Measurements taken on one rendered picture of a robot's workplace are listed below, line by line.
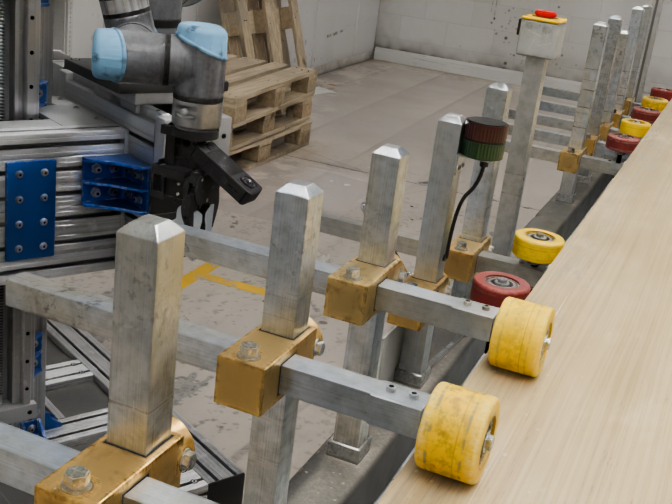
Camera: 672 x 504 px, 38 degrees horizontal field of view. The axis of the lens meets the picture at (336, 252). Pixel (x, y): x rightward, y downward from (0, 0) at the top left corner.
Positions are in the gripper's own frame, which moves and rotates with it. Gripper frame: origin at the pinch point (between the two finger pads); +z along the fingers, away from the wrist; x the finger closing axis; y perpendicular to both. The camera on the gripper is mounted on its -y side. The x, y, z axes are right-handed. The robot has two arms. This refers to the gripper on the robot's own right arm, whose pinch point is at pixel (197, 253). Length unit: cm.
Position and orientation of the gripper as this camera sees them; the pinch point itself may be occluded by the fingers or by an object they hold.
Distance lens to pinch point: 154.8
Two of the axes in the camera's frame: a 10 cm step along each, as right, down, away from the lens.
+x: -4.0, 2.6, -8.8
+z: -1.2, 9.3, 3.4
